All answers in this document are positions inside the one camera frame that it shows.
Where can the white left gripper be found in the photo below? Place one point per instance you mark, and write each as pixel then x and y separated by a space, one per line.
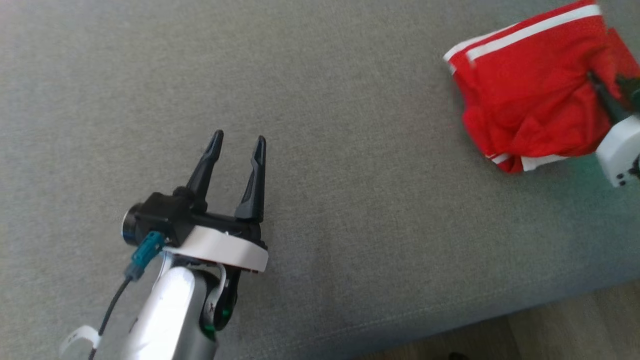
pixel 220 247

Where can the red mesh shorts white band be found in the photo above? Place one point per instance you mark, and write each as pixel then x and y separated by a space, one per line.
pixel 525 95

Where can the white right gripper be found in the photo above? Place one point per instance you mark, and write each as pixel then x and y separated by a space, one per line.
pixel 622 150

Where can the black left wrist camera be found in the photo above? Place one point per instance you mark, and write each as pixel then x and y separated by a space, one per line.
pixel 160 215

